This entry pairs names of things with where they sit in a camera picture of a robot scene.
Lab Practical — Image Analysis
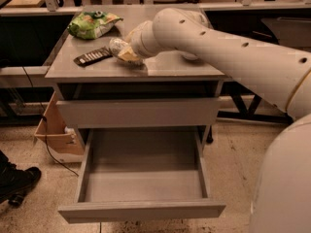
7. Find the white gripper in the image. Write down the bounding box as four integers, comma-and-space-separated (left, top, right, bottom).
118, 20, 161, 65

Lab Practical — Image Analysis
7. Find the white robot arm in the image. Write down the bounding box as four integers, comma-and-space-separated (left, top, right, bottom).
118, 8, 311, 233

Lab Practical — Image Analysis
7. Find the grey drawer cabinet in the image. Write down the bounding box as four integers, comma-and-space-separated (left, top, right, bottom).
46, 6, 225, 145

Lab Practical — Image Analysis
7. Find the grey top drawer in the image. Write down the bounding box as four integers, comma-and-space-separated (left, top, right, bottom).
56, 98, 220, 128

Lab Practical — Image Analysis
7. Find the open grey middle drawer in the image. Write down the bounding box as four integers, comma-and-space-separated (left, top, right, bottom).
58, 127, 225, 223

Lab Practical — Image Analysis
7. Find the dark brown snack bar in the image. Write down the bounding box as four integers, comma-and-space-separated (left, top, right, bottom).
74, 47, 112, 67

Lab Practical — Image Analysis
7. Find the green chip bag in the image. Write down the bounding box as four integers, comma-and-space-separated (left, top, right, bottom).
67, 11, 122, 40

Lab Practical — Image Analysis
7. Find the white ceramic bowl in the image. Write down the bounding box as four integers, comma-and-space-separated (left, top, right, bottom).
180, 51, 198, 61

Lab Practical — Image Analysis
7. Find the cardboard box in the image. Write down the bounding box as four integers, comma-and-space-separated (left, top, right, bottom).
35, 93, 84, 163

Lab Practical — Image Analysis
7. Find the black shoe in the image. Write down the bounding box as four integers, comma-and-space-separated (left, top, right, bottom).
0, 150, 42, 207

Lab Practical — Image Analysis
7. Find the black cable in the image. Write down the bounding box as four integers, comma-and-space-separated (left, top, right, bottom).
20, 66, 80, 178

